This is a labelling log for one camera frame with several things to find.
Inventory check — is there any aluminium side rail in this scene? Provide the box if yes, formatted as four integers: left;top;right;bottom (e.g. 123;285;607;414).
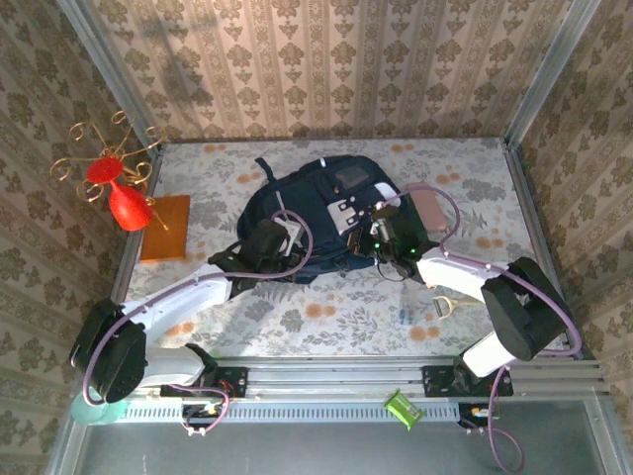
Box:
92;147;164;362
501;141;597;361

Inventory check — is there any red plastic goblet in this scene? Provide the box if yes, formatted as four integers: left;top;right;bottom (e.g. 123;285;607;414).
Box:
86;155;155;233

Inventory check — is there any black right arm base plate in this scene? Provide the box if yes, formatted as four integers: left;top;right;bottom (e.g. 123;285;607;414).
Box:
422;364;514;398

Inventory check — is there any floral tablecloth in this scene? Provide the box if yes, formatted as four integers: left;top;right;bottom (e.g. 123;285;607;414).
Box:
129;138;570;358

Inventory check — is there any pink case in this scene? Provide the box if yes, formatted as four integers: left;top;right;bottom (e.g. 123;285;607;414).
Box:
406;181;449;235

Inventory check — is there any grey metal shelf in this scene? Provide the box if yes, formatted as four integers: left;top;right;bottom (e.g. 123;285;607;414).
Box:
46;398;624;475

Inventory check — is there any lime green packet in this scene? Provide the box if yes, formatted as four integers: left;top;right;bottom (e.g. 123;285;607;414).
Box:
384;389;426;431

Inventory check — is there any black connector board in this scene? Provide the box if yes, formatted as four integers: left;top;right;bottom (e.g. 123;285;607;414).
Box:
457;401;500;430
180;401;226;431

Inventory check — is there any navy blue backpack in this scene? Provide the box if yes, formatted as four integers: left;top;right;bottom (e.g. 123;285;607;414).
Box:
235;154;412;286

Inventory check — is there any aluminium front rail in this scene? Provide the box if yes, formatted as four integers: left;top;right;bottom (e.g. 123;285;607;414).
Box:
73;356;609;397

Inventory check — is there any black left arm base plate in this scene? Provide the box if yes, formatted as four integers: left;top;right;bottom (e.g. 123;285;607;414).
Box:
160;365;248;400

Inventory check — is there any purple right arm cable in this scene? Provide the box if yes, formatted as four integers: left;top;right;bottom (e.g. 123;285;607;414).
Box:
379;185;585;472

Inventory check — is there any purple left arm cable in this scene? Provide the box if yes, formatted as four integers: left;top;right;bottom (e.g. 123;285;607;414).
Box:
81;210;316;439

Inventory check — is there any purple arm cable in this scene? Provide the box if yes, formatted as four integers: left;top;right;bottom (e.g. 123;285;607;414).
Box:
379;185;585;472
81;210;316;439

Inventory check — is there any grey slotted cable duct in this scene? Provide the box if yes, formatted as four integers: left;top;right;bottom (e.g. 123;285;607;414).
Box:
121;399;461;425

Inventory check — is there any clear blue pen pack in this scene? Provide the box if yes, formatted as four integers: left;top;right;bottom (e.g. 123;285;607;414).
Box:
398;288;417;327

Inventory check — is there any aluminium corner post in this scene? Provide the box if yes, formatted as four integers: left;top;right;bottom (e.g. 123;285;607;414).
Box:
503;0;592;149
54;0;167;159

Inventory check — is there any orange wooden board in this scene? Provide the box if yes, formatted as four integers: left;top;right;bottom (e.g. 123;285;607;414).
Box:
139;195;191;262

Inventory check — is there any teal plastic cup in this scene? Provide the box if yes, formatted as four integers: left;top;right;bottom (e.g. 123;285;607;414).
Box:
71;395;126;427

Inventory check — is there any beige peeler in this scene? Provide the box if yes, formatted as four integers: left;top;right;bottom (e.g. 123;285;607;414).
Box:
432;295;485;323

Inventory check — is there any gold wire stand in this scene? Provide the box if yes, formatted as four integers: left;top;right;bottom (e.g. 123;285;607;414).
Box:
48;109;170;233

